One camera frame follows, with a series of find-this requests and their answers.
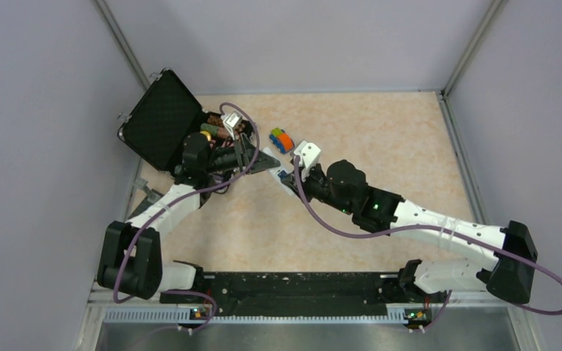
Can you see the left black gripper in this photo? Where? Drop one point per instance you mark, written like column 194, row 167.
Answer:
column 241, row 146

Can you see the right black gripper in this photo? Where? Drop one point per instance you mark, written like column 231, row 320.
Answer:
column 313, row 171

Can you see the white remote control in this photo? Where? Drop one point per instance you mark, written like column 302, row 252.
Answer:
column 275, row 170

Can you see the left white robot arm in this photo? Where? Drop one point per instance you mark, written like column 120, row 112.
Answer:
column 131, row 263

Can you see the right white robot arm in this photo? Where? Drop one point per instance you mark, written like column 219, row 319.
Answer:
column 499, row 260

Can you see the colourful toy brick car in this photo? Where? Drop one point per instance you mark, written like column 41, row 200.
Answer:
column 281, row 140

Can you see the yellow big blind button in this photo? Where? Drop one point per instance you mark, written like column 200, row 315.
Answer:
column 207, row 135

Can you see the black poker chip case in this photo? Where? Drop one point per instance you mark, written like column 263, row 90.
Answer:
column 165, row 115

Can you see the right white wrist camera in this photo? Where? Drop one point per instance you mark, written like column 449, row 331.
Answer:
column 308, row 153

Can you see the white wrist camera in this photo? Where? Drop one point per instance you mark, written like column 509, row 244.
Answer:
column 308, row 153
column 230, row 122

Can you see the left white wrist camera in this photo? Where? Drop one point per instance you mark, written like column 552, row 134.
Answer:
column 230, row 122

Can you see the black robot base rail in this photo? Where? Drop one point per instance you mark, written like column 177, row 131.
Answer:
column 306, row 294

